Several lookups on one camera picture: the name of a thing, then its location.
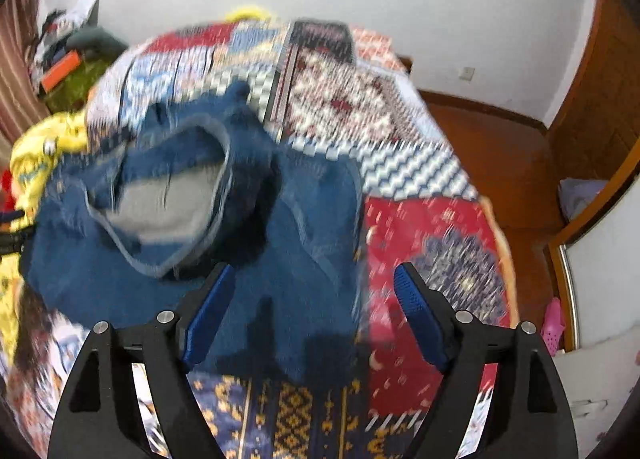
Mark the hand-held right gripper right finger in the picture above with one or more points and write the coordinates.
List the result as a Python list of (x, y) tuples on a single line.
[(416, 314)]

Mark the pink slipper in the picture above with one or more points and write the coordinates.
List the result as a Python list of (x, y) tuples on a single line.
[(554, 326)]

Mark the white wall outlet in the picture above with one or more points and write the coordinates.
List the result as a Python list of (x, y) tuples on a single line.
[(468, 73)]

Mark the yellow chair back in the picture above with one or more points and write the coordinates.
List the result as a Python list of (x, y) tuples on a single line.
[(248, 14)]

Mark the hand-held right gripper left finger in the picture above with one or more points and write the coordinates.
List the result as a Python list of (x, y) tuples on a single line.
[(210, 316)]

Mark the wooden bed footboard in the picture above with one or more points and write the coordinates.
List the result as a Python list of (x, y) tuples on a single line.
[(406, 64)]

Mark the patchwork printed blanket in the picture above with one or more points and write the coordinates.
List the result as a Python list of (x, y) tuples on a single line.
[(400, 189)]

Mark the yellow printed cloth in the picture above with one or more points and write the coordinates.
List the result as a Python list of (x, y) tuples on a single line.
[(45, 159)]

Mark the orange box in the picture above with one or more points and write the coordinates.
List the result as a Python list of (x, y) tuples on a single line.
[(61, 70)]

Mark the green patterned cloth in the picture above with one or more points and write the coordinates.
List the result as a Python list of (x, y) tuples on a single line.
[(82, 81)]

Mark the wooden wardrobe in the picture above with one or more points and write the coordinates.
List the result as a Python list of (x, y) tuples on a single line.
[(595, 104)]

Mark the red cloth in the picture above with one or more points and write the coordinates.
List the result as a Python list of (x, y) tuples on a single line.
[(5, 189)]

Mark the pile of mixed clothes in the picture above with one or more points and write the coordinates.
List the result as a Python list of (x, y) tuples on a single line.
[(70, 34)]

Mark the striped red curtain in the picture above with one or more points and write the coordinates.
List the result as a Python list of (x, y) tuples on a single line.
[(17, 69)]

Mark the blue denim jacket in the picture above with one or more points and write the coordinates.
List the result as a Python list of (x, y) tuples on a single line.
[(280, 249)]

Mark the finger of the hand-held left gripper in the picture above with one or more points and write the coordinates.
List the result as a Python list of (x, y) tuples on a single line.
[(12, 241)]

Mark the white sliding wardrobe door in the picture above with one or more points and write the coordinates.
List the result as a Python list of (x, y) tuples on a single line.
[(605, 309)]

